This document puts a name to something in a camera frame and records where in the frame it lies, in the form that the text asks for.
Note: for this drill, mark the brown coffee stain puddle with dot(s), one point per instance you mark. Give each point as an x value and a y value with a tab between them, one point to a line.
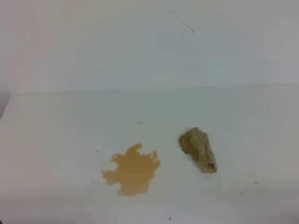
134	171

